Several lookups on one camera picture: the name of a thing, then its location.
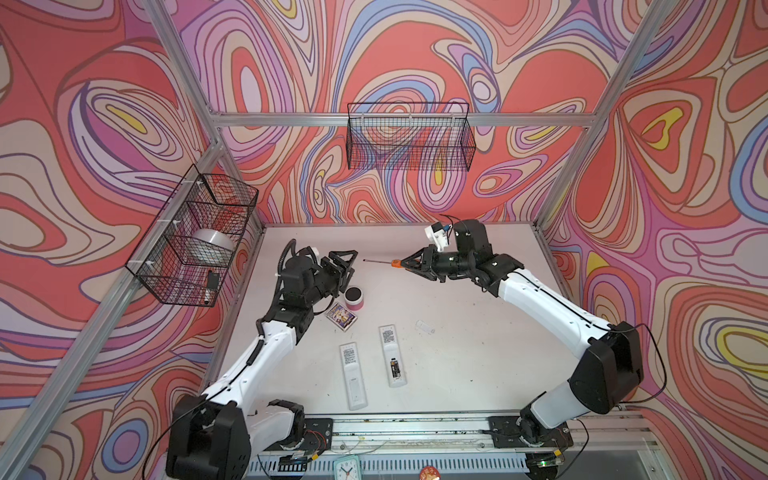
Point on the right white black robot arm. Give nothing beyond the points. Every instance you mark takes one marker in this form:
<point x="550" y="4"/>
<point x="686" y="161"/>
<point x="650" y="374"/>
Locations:
<point x="609" y="355"/>

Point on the white remote near front edge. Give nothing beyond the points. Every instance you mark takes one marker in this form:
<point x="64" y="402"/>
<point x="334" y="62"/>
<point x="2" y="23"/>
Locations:
<point x="353" y="377"/>

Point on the black wire basket on left wall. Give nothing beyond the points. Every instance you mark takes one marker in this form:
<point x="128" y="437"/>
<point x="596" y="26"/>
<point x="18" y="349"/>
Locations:
<point x="185" y="259"/>

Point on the purple card box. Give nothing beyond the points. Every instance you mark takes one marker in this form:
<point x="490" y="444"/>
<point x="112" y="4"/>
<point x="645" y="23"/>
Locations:
<point x="341" y="317"/>

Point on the black wire basket on back wall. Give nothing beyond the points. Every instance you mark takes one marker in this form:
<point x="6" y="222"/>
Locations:
<point x="410" y="136"/>

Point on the pink round speaker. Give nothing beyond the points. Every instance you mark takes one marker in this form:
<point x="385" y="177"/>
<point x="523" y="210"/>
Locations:
<point x="354" y="298"/>

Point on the small white clock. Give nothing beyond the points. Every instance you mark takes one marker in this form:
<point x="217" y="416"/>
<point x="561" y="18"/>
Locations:
<point x="347" y="468"/>

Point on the white remote with batteries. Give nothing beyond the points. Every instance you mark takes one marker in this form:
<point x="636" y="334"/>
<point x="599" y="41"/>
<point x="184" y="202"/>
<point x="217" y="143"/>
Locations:
<point x="392" y="356"/>

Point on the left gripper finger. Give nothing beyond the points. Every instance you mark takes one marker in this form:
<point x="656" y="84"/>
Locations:
<point x="340" y="263"/>
<point x="339" y="281"/>

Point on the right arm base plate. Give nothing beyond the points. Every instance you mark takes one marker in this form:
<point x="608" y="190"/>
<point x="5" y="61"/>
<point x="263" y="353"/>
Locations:
<point x="517" y="432"/>

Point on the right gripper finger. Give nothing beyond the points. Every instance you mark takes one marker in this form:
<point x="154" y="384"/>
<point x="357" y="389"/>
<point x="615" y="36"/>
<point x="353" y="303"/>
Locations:
<point x="427" y="274"/>
<point x="422" y="259"/>

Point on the white tape roll in basket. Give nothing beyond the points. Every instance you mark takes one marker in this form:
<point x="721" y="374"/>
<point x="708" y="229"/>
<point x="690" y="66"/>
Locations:
<point x="209" y="247"/>

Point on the orange handled screwdriver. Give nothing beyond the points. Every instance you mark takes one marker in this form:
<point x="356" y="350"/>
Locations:
<point x="391" y="263"/>

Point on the black wire basket on wall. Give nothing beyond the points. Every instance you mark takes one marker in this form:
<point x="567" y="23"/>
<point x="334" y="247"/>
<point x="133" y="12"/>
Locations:
<point x="410" y="136"/>
<point x="185" y="259"/>

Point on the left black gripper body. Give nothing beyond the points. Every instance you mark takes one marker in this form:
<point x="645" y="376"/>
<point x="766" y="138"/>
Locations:
<point x="325" y="282"/>

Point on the clear battery cover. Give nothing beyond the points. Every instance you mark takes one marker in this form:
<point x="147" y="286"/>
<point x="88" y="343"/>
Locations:
<point x="428" y="329"/>

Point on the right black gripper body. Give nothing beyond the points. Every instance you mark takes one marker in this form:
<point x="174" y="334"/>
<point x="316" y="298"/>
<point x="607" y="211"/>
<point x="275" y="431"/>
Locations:
<point x="451" y="263"/>

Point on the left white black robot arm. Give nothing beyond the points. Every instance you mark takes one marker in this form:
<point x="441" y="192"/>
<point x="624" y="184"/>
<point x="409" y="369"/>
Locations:
<point x="214" y="435"/>

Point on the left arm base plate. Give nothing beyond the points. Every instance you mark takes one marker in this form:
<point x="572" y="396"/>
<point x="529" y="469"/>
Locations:
<point x="317" y="437"/>

